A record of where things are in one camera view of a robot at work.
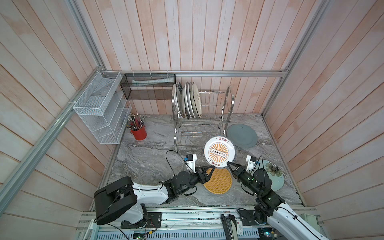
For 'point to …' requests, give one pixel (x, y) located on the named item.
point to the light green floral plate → (274, 171)
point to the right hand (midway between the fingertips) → (227, 162)
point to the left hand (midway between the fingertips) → (212, 170)
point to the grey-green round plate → (243, 136)
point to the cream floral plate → (197, 101)
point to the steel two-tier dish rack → (217, 106)
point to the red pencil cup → (140, 134)
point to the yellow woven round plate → (220, 182)
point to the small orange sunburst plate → (218, 150)
